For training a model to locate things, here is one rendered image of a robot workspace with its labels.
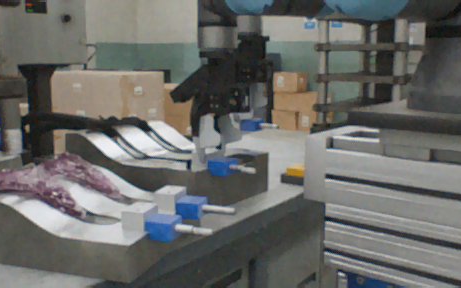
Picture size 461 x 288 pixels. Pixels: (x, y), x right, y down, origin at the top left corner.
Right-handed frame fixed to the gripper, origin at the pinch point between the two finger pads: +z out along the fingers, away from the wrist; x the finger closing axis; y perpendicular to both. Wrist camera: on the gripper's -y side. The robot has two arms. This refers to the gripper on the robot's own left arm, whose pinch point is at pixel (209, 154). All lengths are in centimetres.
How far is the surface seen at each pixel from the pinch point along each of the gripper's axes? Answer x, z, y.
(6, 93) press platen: 2, -9, -71
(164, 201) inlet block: -19.7, 4.1, 6.0
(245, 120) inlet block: 26.9, -3.3, -9.5
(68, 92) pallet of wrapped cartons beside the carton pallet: 250, 17, -363
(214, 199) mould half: -1.1, 8.5, 2.1
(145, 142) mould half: 6.1, 0.6, -23.2
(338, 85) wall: 651, 27, -265
